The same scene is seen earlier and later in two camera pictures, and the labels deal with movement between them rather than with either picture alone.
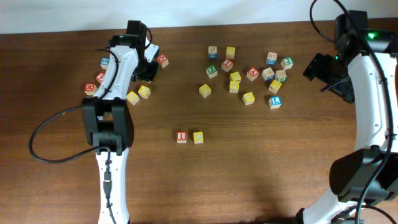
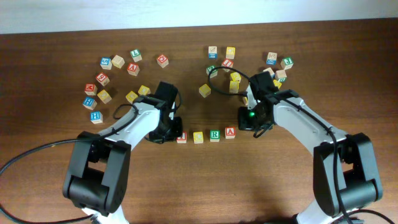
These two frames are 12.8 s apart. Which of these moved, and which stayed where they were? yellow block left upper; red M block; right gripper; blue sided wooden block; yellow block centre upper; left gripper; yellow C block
Moved: right gripper; left gripper
Stayed: yellow block left upper; yellow block centre upper; blue sided wooden block; red M block; yellow C block
